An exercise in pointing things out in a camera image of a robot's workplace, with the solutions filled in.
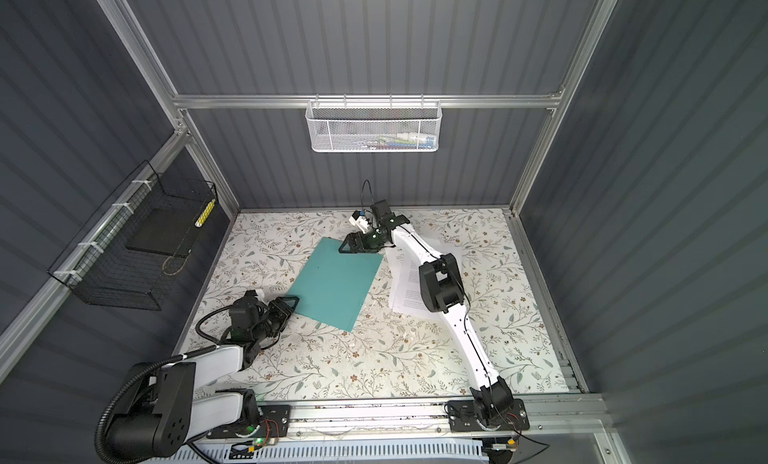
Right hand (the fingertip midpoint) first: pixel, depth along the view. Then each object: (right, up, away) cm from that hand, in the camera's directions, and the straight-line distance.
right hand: (351, 252), depth 102 cm
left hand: (-15, -15, -12) cm, 24 cm away
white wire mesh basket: (+7, +52, +22) cm, 57 cm away
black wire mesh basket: (-51, -1, -37) cm, 63 cm away
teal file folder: (-6, -11, -2) cm, 13 cm away
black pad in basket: (-44, +7, -27) cm, 52 cm away
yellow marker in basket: (-38, +12, -20) cm, 45 cm away
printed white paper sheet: (+19, -10, -2) cm, 21 cm away
